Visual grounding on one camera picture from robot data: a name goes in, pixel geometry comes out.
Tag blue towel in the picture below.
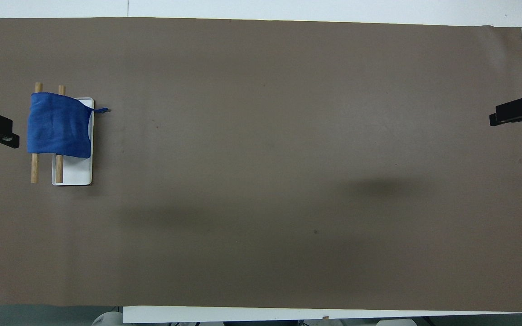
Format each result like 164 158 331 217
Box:
27 92 108 159

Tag white towel rack wooden rods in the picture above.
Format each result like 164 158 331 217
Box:
31 82 95 186

